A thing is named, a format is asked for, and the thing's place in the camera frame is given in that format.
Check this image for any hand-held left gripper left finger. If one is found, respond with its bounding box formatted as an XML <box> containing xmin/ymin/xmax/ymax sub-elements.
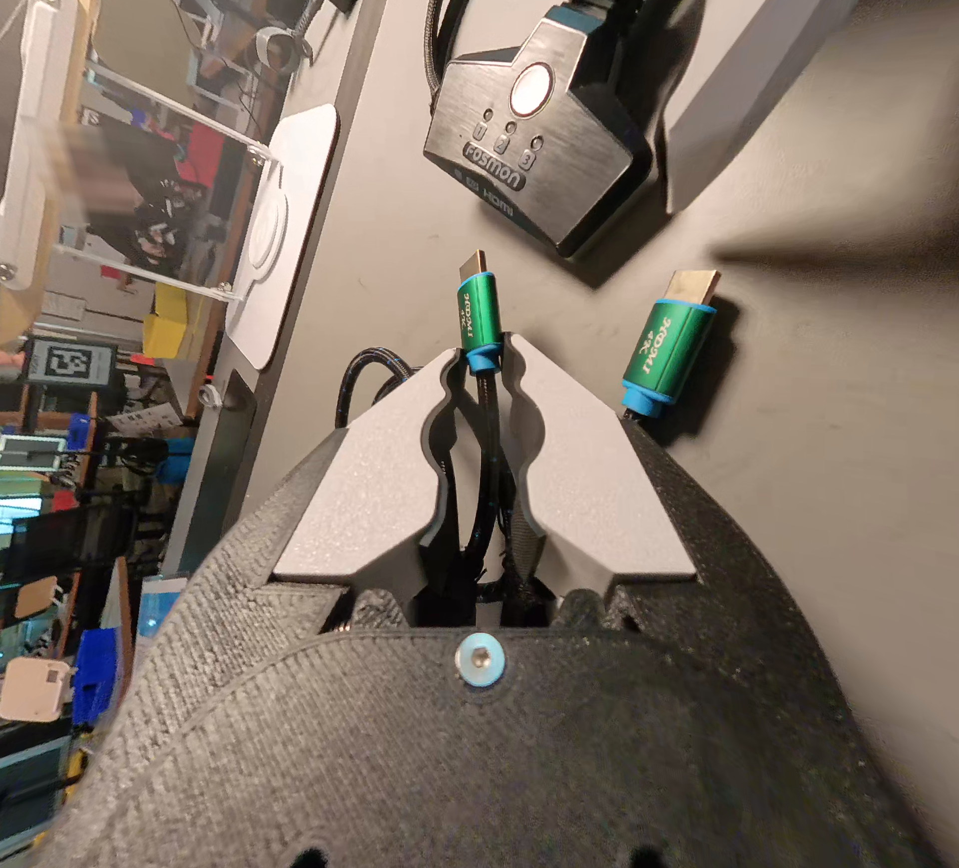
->
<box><xmin>272</xmin><ymin>347</ymin><xmax>463</xmax><ymax>595</ymax></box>

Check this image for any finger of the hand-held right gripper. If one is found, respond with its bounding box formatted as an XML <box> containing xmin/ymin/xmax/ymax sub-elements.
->
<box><xmin>665</xmin><ymin>0</ymin><xmax>911</xmax><ymax>213</ymax></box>

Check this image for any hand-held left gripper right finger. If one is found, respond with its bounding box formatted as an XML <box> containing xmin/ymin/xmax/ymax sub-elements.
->
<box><xmin>500</xmin><ymin>332</ymin><xmax>699</xmax><ymax>598</ymax></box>

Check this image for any green plug hdmi cable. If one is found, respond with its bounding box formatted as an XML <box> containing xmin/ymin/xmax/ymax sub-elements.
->
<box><xmin>341</xmin><ymin>250</ymin><xmax>525</xmax><ymax>599</ymax></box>
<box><xmin>619</xmin><ymin>270</ymin><xmax>722</xmax><ymax>427</ymax></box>

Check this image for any black metal hdmi switch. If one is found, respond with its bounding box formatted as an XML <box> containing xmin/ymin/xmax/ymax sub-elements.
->
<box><xmin>423</xmin><ymin>5</ymin><xmax>654</xmax><ymax>260</ymax></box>

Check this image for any yellow bin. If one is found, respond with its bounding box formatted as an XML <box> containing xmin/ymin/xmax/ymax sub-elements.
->
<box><xmin>142</xmin><ymin>282</ymin><xmax>226</xmax><ymax>360</ymax></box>

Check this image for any white acrylic stand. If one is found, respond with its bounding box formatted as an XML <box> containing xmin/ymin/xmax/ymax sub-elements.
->
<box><xmin>0</xmin><ymin>0</ymin><xmax>340</xmax><ymax>371</ymax></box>

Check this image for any blue storage bin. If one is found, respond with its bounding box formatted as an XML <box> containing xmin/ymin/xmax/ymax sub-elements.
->
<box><xmin>71</xmin><ymin>627</ymin><xmax>124</xmax><ymax>728</ymax></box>

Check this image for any black white tag sign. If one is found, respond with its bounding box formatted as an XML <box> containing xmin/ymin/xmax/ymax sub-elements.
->
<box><xmin>21</xmin><ymin>336</ymin><xmax>118</xmax><ymax>387</ymax></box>

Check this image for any beige square box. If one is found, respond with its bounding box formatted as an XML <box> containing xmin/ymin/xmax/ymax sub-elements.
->
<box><xmin>0</xmin><ymin>658</ymin><xmax>73</xmax><ymax>723</ymax></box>

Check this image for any gooseneck ring holder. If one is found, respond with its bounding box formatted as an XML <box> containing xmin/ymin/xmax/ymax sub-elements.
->
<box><xmin>255</xmin><ymin>0</ymin><xmax>331</xmax><ymax>71</ymax></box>

